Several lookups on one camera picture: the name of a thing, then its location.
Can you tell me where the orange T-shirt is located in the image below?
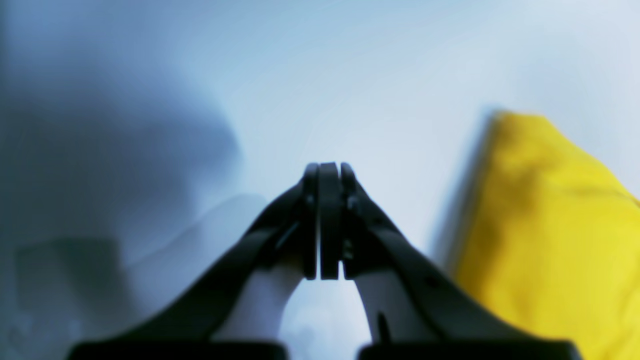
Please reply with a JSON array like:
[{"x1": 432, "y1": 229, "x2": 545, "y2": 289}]
[{"x1": 454, "y1": 112, "x2": 640, "y2": 360}]

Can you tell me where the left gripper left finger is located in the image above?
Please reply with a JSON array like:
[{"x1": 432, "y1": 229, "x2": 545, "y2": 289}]
[{"x1": 68, "y1": 162, "x2": 321, "y2": 360}]

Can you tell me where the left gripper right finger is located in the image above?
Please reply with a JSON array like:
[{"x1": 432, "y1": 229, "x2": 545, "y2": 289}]
[{"x1": 318, "y1": 162, "x2": 581, "y2": 360}]

